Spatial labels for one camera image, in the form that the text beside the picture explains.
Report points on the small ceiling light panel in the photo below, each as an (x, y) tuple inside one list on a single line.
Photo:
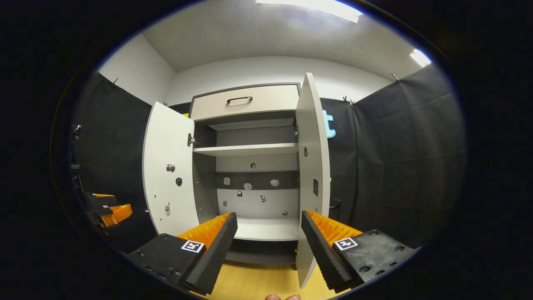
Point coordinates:
[(420, 57)]

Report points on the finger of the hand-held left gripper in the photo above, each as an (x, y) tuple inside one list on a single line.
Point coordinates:
[(98, 200), (118, 212)]

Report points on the beige double-door shoe cabinet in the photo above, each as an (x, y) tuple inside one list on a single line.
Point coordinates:
[(258, 204)]

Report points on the long ceiling light panel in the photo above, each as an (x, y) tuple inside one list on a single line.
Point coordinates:
[(316, 8)]

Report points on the white cabinet shelf board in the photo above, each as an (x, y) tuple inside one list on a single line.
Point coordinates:
[(250, 149)]

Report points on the black backdrop cloth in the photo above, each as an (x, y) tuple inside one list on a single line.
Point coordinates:
[(395, 166)]

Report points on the beige cabinet door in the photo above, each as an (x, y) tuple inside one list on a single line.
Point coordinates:
[(166, 137), (312, 146)]

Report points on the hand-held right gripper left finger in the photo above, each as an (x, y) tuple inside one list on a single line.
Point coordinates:
[(216, 250)]

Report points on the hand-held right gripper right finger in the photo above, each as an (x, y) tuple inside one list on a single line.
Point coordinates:
[(322, 254)]

